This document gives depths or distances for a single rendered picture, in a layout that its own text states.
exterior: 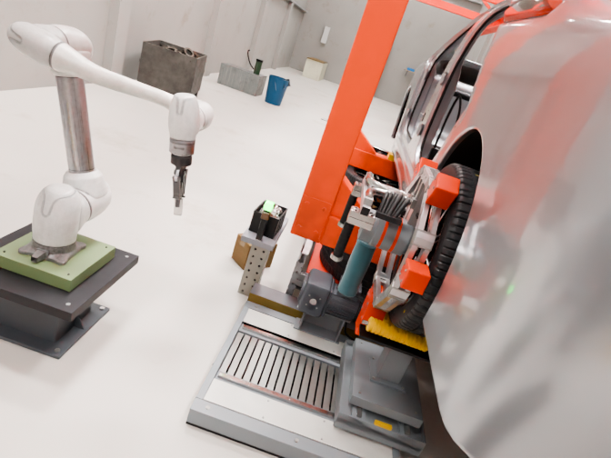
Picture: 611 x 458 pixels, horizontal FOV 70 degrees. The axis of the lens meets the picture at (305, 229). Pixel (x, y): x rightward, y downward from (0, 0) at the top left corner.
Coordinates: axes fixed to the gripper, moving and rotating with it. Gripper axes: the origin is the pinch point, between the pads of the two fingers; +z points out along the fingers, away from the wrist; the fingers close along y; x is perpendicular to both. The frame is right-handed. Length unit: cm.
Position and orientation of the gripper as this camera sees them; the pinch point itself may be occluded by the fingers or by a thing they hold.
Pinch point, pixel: (178, 205)
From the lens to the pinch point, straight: 173.9
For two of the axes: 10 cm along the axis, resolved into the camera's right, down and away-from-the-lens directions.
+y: -0.1, 3.7, -9.3
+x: 9.9, 1.6, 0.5
